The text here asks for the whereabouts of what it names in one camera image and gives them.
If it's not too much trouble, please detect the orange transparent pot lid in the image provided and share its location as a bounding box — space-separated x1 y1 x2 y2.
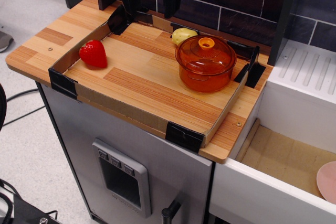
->
175 36 237 76

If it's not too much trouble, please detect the orange transparent pot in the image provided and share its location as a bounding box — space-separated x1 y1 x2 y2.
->
179 60 235 93

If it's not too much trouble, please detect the yellow toy potato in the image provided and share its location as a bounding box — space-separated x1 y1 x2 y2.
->
172 27 198 46

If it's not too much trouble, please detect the red toy strawberry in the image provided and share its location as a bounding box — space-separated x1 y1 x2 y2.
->
79 40 108 68

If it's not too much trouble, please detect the cardboard fence with black tape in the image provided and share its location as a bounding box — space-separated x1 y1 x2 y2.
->
49 6 270 162

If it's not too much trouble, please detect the grey toy kitchen cabinet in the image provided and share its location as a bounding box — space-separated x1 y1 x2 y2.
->
38 84 213 223

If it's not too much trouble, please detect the white toy sink unit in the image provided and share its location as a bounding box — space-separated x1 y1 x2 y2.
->
209 40 335 223

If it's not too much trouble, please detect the pink plate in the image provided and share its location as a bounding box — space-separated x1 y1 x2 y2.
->
316 161 336 204

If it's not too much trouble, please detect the black upright post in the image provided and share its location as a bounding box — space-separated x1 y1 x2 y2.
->
267 0 295 66

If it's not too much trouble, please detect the black cable on floor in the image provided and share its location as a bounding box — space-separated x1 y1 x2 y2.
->
2 89 46 127

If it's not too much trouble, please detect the black cabinet door handle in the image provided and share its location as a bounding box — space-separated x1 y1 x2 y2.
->
161 200 181 224

